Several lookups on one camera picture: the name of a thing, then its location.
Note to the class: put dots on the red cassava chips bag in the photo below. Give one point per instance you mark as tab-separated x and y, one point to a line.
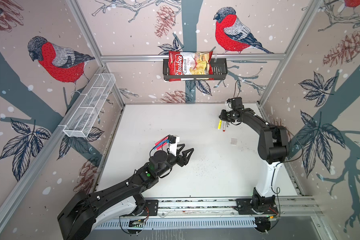
189	63

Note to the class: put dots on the aluminium mounting rail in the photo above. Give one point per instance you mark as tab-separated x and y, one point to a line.
289	206

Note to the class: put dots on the black wall basket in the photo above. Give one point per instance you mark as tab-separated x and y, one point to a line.
218	66

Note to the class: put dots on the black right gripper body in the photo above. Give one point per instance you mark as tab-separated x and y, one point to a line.
226	115

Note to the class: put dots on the yellow highlighter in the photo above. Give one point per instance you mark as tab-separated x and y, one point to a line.
219	124

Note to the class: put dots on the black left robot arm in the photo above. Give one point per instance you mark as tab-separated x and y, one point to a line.
84	212

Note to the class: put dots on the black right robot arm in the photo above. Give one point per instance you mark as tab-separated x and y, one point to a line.
272	148

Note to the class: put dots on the upper pink highlighter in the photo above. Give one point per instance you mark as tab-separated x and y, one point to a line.
162	140

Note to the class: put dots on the white perforated cable duct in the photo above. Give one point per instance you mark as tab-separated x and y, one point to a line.
182	223

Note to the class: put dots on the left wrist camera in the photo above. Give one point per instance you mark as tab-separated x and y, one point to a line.
173	144

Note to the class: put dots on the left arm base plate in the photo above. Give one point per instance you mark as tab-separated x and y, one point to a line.
150	208

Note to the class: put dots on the white wire mesh shelf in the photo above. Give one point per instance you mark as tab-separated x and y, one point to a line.
87	112

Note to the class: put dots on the white red whiteboard marker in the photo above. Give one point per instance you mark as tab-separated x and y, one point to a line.
224	126

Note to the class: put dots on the blue highlighter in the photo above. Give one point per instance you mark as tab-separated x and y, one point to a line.
163	144

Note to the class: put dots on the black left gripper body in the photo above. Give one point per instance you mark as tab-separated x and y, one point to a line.
180	160

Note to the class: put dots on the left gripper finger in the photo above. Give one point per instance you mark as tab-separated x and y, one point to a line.
189	153
180	147

